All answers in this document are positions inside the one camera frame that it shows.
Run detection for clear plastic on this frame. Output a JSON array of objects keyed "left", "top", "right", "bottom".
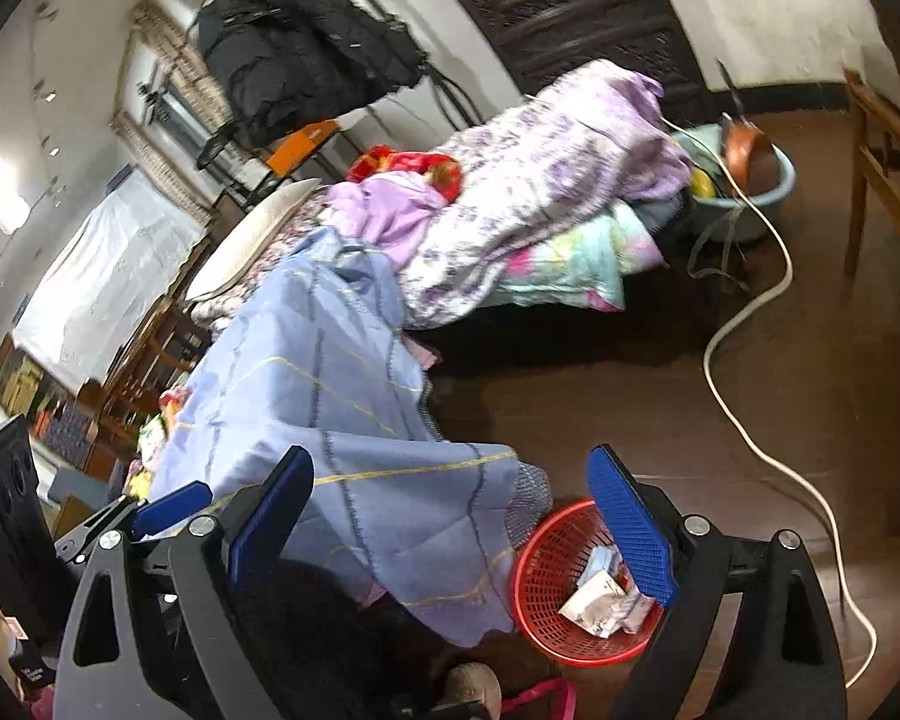
[{"left": 619, "top": 592, "right": 665, "bottom": 635}]

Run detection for grey strap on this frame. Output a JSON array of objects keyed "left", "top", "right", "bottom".
[{"left": 686, "top": 202, "right": 751, "bottom": 293}]

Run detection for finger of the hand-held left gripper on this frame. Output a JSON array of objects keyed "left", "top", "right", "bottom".
[
  {"left": 124, "top": 481, "right": 215, "bottom": 541},
  {"left": 54, "top": 495, "right": 137, "bottom": 565}
]

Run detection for blue plastic basin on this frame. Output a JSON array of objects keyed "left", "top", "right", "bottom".
[{"left": 671, "top": 124, "right": 797, "bottom": 242}]

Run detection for person's beige shoe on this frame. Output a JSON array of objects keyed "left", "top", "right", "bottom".
[{"left": 444, "top": 664, "right": 503, "bottom": 717}]

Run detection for orange box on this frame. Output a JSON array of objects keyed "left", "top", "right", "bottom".
[{"left": 266, "top": 120, "right": 340, "bottom": 175}]

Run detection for black padded jacket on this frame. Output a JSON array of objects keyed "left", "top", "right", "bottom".
[{"left": 195, "top": 0, "right": 430, "bottom": 151}]

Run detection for white cable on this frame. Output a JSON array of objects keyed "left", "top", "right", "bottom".
[{"left": 660, "top": 116, "right": 878, "bottom": 691}]

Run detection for wooden armchair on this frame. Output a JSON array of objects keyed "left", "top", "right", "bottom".
[
  {"left": 79, "top": 360, "right": 196, "bottom": 473},
  {"left": 105, "top": 292, "right": 215, "bottom": 391}
]

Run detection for red plastic basket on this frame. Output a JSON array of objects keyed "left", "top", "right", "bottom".
[{"left": 514, "top": 499, "right": 676, "bottom": 667}]

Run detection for grey mesh cloth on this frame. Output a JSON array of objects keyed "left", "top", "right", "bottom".
[{"left": 506, "top": 461, "right": 552, "bottom": 548}]

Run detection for ceiling fluorescent light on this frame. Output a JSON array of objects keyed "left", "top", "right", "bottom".
[{"left": 0, "top": 136, "right": 35, "bottom": 233}]

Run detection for white embroidered cover sheet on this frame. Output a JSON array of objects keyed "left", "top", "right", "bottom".
[{"left": 11, "top": 172, "right": 211, "bottom": 391}]

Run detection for light wooden chair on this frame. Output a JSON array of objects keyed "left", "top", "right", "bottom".
[{"left": 840, "top": 52, "right": 900, "bottom": 293}]

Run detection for black round stool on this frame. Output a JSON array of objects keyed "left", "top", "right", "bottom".
[{"left": 221, "top": 157, "right": 282, "bottom": 207}]

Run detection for black metal bed frame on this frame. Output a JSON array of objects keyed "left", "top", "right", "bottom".
[{"left": 187, "top": 0, "right": 481, "bottom": 196}]

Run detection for white wrapper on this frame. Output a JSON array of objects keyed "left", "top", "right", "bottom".
[{"left": 559, "top": 570, "right": 631, "bottom": 635}]

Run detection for pink strap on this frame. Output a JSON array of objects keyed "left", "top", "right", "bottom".
[{"left": 499, "top": 679, "right": 578, "bottom": 720}]

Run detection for shelf with boxes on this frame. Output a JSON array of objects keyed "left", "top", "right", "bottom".
[{"left": 0, "top": 337, "right": 68, "bottom": 436}]

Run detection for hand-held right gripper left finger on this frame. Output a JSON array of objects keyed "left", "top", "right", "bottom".
[{"left": 52, "top": 444, "right": 316, "bottom": 720}]

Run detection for ceiling track spotlights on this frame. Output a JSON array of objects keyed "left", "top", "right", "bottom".
[{"left": 0, "top": 0, "right": 72, "bottom": 286}]

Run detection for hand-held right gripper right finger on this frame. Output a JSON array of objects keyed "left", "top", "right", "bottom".
[{"left": 585, "top": 444, "right": 848, "bottom": 720}]

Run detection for beige checked curtain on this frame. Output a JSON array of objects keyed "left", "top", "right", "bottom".
[
  {"left": 131, "top": 0, "right": 233, "bottom": 136},
  {"left": 109, "top": 111, "right": 218, "bottom": 226}
]

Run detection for blue plaid bed sheet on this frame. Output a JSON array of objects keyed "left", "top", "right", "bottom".
[{"left": 146, "top": 229, "right": 541, "bottom": 650}]

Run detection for folded dark floral quilt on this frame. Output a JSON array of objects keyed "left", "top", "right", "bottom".
[{"left": 191, "top": 191, "right": 338, "bottom": 323}]

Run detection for cream pillow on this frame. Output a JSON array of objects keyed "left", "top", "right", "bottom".
[{"left": 184, "top": 178, "right": 323, "bottom": 302}]

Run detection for pastel patterned quilt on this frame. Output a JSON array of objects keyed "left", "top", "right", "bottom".
[{"left": 487, "top": 202, "right": 665, "bottom": 312}]

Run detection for blue chair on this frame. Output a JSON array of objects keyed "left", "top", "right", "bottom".
[{"left": 45, "top": 465, "right": 121, "bottom": 511}]

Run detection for purple floral quilt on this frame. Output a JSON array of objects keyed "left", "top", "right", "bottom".
[{"left": 401, "top": 60, "right": 695, "bottom": 331}]

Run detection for plain purple cloth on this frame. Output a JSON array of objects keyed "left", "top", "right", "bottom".
[{"left": 326, "top": 171, "right": 447, "bottom": 271}]

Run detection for window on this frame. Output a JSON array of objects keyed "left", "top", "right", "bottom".
[{"left": 124, "top": 41, "right": 218, "bottom": 166}]

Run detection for red blanket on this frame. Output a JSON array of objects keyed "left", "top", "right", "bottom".
[{"left": 345, "top": 144, "right": 464, "bottom": 203}]

